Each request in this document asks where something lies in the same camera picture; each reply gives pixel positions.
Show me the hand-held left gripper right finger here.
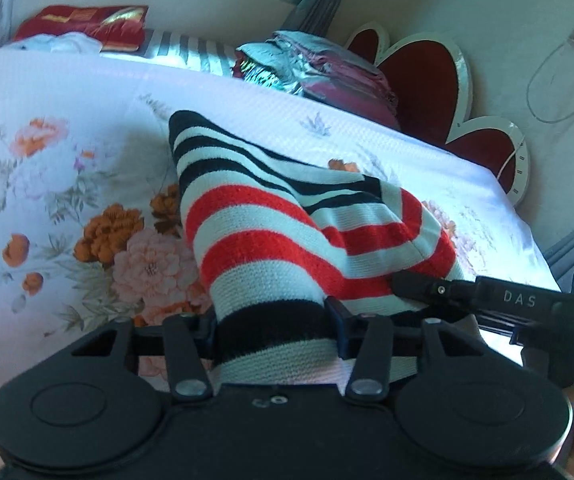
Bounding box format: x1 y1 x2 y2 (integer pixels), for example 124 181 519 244
324 297 490 405

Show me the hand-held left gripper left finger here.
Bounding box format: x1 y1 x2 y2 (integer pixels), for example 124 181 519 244
67 310 218 403

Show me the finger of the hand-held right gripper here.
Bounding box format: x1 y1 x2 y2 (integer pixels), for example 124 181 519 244
390 269 480 311

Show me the black white red striped sweater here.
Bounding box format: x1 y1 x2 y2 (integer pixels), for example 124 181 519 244
168 109 482 393

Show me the red white scalloped headboard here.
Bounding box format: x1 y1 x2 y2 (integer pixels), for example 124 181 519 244
344 22 530 208

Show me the white floral bed sheet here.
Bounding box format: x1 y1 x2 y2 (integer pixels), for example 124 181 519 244
0 49 562 480

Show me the grey striped pillow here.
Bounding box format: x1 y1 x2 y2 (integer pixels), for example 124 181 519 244
102 29 242 77

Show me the light blue crumpled cloth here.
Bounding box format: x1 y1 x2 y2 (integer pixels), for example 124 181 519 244
4 32 104 55

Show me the red gold pillow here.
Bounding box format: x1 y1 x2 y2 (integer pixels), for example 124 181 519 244
13 4 150 53

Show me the white headboard cable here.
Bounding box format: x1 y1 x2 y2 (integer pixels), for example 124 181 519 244
496 132 525 183

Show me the white wall cable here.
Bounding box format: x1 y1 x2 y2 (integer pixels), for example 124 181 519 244
526 40 574 125

